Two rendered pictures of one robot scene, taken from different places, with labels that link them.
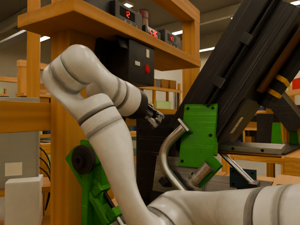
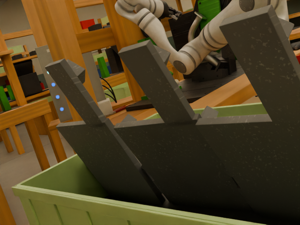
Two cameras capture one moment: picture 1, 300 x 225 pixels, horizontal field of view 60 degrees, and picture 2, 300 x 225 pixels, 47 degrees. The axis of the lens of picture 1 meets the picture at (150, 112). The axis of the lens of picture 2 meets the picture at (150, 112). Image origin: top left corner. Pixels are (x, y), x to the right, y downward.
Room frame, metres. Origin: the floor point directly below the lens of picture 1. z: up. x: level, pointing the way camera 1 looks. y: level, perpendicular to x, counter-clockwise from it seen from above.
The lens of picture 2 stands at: (-0.89, -0.10, 1.13)
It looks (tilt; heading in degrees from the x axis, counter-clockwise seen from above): 10 degrees down; 12
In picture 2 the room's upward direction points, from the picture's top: 16 degrees counter-clockwise
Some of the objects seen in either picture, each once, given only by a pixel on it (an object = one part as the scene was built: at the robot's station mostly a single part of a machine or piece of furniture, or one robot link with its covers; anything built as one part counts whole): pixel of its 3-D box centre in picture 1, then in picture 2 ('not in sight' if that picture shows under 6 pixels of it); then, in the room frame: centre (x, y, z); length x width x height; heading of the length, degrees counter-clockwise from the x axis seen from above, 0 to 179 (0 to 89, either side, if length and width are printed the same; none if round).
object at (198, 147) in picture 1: (201, 134); (213, 18); (0.87, -0.17, 1.17); 0.13 x 0.12 x 0.20; 148
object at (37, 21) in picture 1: (135, 48); not in sight; (1.11, 0.06, 1.52); 0.90 x 0.25 x 0.04; 148
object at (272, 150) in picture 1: (225, 147); not in sight; (0.98, -0.29, 1.11); 0.39 x 0.16 x 0.03; 58
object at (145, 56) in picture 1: (130, 65); not in sight; (0.98, 0.08, 1.42); 0.17 x 0.12 x 0.15; 148
